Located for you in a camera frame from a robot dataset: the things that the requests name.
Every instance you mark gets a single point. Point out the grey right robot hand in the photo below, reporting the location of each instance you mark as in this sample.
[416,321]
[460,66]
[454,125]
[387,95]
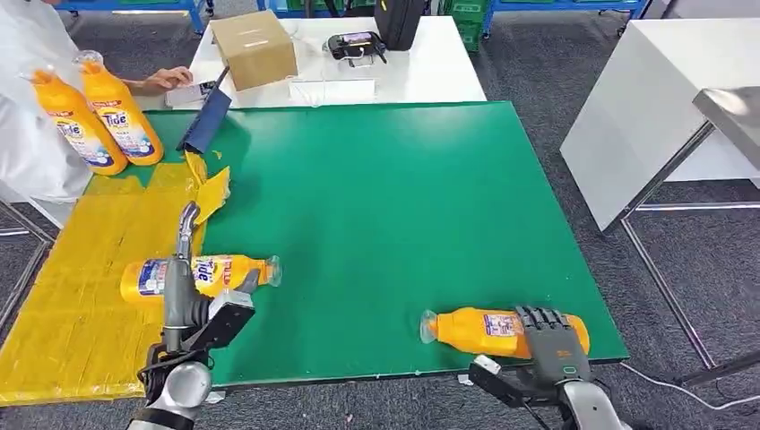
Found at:
[555,350]

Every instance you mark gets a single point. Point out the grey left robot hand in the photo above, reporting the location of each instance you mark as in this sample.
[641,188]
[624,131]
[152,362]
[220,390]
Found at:
[177,291]

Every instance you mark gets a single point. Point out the orange detergent bottle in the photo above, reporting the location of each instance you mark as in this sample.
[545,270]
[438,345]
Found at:
[469,332]
[74,127]
[228,270]
[121,121]

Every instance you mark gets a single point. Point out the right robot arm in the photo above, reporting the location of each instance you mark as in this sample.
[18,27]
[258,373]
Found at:
[588,409]

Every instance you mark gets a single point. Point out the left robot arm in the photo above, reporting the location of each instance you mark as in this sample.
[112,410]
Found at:
[184,386]

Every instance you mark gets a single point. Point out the yellow sheet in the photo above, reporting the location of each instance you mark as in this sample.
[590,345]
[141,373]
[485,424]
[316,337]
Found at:
[77,297]

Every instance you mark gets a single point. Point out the blue board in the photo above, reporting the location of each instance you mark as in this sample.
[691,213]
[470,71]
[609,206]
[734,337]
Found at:
[205,121]

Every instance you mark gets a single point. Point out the white phone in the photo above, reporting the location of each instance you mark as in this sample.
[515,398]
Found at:
[187,95]

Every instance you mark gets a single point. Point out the green table mat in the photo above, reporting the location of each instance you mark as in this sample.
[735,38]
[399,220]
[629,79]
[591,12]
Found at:
[386,237]

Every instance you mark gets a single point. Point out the person's hand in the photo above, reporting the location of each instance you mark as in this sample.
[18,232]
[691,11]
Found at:
[169,78]

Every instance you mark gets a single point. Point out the person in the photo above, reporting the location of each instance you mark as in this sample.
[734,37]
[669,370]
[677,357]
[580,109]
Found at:
[30,136]

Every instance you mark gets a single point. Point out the cardboard box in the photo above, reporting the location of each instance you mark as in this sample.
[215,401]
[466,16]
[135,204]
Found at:
[255,50]

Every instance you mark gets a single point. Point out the white table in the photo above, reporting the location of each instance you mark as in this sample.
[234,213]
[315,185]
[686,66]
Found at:
[427,71]
[647,107]

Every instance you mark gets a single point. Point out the blue metal rack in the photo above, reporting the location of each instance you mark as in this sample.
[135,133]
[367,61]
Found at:
[148,5]

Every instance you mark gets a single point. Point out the steel bench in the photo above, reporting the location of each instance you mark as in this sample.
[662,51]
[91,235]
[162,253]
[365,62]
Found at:
[730,113]

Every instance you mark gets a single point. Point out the black handheld device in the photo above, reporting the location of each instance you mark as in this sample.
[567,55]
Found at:
[355,46]

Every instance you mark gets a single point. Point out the green plastic crate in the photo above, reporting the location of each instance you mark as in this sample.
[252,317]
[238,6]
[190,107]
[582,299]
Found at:
[470,35]
[469,9]

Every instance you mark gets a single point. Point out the black case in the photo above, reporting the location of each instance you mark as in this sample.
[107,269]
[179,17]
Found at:
[399,21]

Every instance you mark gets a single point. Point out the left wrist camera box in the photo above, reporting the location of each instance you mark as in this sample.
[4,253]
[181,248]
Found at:
[222,317]

